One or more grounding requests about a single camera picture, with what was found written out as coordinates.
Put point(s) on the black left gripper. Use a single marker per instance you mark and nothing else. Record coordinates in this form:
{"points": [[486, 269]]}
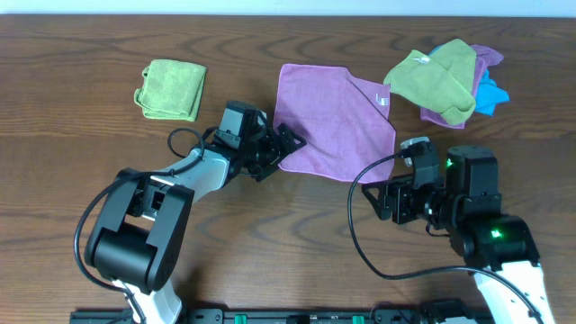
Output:
{"points": [[271, 153]]}

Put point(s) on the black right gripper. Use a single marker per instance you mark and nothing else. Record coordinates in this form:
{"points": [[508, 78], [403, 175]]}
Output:
{"points": [[400, 192]]}

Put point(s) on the pink microfiber cloth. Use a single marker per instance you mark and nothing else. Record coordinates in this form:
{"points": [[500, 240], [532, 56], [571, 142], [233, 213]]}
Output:
{"points": [[343, 118]]}

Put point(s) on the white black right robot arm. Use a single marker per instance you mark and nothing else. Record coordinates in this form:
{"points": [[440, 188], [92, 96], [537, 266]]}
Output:
{"points": [[463, 203]]}

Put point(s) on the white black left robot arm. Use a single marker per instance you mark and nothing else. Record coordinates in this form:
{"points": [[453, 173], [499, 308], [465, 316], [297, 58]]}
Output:
{"points": [[129, 237]]}

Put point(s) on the folded light green cloth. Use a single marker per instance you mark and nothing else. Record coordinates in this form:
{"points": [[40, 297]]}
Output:
{"points": [[171, 90]]}

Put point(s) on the olive green cloth on pile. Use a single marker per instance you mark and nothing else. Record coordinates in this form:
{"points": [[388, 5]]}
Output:
{"points": [[441, 82]]}

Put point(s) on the blue cloth in pile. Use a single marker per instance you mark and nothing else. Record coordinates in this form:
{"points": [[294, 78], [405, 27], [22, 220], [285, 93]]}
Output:
{"points": [[454, 88]]}

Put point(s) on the pink cloth in pile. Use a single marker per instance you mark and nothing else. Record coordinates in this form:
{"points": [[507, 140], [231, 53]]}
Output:
{"points": [[484, 90]]}

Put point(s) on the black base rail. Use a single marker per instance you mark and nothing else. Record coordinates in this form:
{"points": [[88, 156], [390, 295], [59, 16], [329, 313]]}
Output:
{"points": [[217, 316]]}

